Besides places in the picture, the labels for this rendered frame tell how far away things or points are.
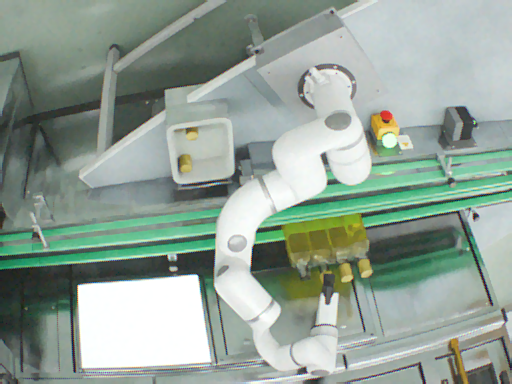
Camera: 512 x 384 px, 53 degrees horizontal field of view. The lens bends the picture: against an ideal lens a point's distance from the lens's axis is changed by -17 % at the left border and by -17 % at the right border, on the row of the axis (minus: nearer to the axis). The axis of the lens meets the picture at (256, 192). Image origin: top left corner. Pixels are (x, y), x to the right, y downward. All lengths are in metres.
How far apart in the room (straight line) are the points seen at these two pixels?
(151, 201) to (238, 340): 0.48
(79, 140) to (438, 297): 1.49
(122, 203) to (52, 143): 0.71
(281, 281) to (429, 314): 0.49
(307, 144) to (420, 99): 0.68
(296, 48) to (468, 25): 0.57
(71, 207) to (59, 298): 0.31
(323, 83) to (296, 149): 0.29
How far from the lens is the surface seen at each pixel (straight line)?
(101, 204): 1.81
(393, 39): 1.65
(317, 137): 1.23
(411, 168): 1.78
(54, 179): 2.25
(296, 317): 1.74
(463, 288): 1.92
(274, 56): 1.48
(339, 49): 1.47
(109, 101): 2.09
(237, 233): 1.27
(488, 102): 1.97
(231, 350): 1.69
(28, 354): 1.86
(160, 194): 1.79
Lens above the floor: 2.02
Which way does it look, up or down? 41 degrees down
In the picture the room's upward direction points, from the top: 168 degrees clockwise
